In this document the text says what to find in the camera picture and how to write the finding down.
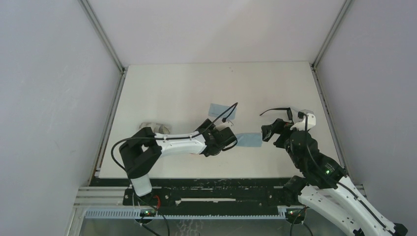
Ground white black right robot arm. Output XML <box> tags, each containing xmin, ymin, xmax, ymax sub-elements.
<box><xmin>261</xmin><ymin>112</ymin><xmax>408</xmax><ymax>236</ymax></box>

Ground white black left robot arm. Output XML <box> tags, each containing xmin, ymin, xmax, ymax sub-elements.
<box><xmin>114</xmin><ymin>119</ymin><xmax>238</xmax><ymax>197</ymax></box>

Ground black sunglasses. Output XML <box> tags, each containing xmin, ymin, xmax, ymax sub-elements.
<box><xmin>259</xmin><ymin>107</ymin><xmax>293</xmax><ymax>122</ymax></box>

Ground light blue cleaning cloth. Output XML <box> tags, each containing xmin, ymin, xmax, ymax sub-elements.
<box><xmin>208</xmin><ymin>103</ymin><xmax>237</xmax><ymax>120</ymax></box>

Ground map print glasses case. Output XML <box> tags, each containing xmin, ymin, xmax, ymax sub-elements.
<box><xmin>139</xmin><ymin>122</ymin><xmax>171</xmax><ymax>134</ymax></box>

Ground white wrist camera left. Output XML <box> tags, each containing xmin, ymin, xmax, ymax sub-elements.
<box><xmin>214</xmin><ymin>120</ymin><xmax>234</xmax><ymax>131</ymax></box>

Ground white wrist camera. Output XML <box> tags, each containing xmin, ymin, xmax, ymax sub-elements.
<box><xmin>214</xmin><ymin>120</ymin><xmax>234</xmax><ymax>131</ymax></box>
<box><xmin>290</xmin><ymin>114</ymin><xmax>316</xmax><ymax>131</ymax></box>

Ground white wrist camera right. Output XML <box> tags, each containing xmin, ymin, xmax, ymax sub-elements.
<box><xmin>290</xmin><ymin>114</ymin><xmax>316</xmax><ymax>131</ymax></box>

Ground aluminium frame rail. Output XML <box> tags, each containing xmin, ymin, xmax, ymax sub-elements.
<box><xmin>310</xmin><ymin>0</ymin><xmax>354</xmax><ymax>174</ymax></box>
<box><xmin>79</xmin><ymin>0</ymin><xmax>125</xmax><ymax>186</ymax></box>

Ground right aluminium frame rail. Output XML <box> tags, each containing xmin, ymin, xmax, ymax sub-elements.
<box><xmin>310</xmin><ymin>0</ymin><xmax>354</xmax><ymax>174</ymax></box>

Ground white slotted cable duct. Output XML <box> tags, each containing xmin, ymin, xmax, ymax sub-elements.
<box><xmin>84</xmin><ymin>208</ymin><xmax>287</xmax><ymax>219</ymax></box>

